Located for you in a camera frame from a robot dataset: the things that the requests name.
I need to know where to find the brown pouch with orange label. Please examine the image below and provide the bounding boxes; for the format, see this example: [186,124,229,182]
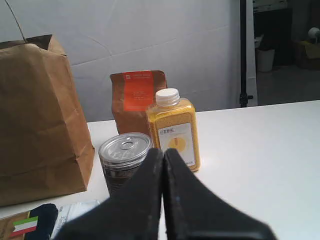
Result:
[109,70,168,136]

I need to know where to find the breadstick packet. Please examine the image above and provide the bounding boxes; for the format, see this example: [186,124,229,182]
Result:
[0,200,100,240]

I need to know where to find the white waste bin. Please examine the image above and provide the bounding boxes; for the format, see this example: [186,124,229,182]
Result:
[256,49,275,73]

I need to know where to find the brown paper grocery bag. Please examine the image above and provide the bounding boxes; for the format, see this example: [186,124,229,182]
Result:
[0,35,95,206]

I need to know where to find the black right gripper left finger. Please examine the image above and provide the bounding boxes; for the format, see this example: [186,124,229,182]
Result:
[55,148,164,240]

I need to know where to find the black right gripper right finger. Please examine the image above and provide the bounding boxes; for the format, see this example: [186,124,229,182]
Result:
[163,148,276,240]

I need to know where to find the dark can with pull-tab lid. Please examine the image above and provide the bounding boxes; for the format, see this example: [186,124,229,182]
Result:
[98,132,153,195]

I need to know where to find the yellow grain bottle white cap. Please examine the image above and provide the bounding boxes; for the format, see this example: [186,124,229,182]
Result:
[146,88,201,172]

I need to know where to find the black light stand pole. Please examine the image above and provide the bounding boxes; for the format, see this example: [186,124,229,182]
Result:
[239,0,253,108]

